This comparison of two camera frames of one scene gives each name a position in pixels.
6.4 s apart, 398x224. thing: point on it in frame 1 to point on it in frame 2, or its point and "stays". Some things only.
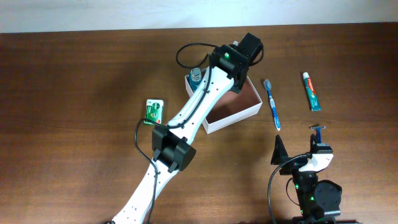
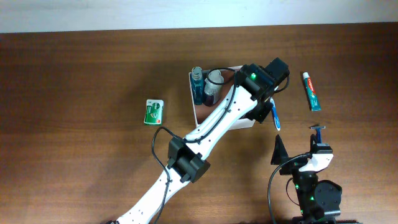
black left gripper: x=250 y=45 to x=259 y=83
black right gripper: x=279 y=154 stays
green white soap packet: x=154 y=111 stays
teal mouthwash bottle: x=195 y=77 stays
